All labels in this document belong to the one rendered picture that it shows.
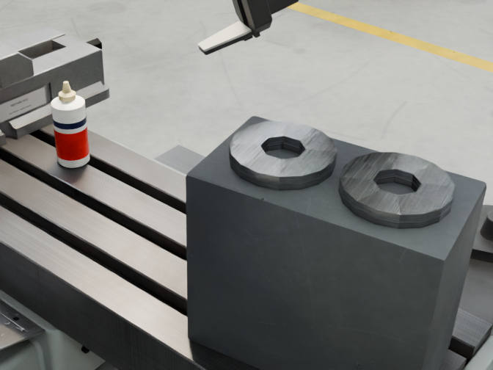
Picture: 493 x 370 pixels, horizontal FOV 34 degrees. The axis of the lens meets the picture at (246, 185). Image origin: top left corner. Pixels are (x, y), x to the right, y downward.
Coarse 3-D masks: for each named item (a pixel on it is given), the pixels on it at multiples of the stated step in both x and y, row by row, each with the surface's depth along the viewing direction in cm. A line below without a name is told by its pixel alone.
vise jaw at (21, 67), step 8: (0, 48) 103; (8, 48) 103; (0, 56) 101; (8, 56) 102; (16, 56) 102; (24, 56) 103; (0, 64) 101; (8, 64) 102; (16, 64) 103; (24, 64) 104; (32, 64) 105; (0, 72) 101; (8, 72) 102; (16, 72) 103; (24, 72) 104; (32, 72) 105; (0, 80) 102; (8, 80) 103; (16, 80) 104
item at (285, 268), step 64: (256, 128) 70; (192, 192) 67; (256, 192) 64; (320, 192) 64; (384, 192) 62; (448, 192) 63; (192, 256) 70; (256, 256) 67; (320, 256) 63; (384, 256) 60; (448, 256) 59; (192, 320) 75; (256, 320) 70; (320, 320) 67; (384, 320) 63; (448, 320) 70
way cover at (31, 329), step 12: (0, 300) 91; (0, 312) 89; (12, 312) 89; (0, 324) 87; (12, 324) 87; (24, 324) 88; (36, 324) 88; (0, 336) 85; (12, 336) 85; (24, 336) 86; (0, 348) 83
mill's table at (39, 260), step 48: (48, 144) 110; (96, 144) 106; (0, 192) 96; (48, 192) 96; (96, 192) 96; (144, 192) 101; (0, 240) 88; (48, 240) 89; (96, 240) 89; (144, 240) 89; (0, 288) 93; (48, 288) 86; (96, 288) 82; (144, 288) 86; (96, 336) 84; (144, 336) 78; (480, 336) 78
